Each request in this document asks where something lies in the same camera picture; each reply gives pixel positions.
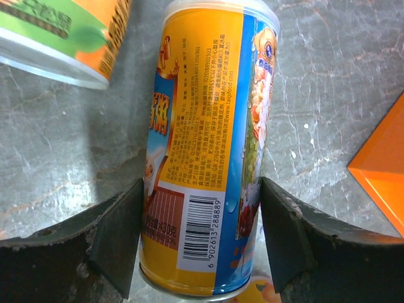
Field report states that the white lid yellow can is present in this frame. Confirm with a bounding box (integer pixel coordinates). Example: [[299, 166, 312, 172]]
[[225, 275, 282, 303]]

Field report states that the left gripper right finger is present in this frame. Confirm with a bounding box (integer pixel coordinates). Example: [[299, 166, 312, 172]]
[[260, 177, 403, 302]]

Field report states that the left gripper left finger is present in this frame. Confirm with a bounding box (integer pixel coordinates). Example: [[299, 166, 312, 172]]
[[1, 179, 143, 302]]

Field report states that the tall blue red can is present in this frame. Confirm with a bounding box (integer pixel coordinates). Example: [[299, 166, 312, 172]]
[[139, 1, 280, 301]]

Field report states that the orange label can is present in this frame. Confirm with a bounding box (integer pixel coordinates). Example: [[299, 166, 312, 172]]
[[1, 0, 133, 90]]

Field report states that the orange shelf cabinet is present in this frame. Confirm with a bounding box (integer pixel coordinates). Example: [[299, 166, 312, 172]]
[[347, 95, 403, 235]]

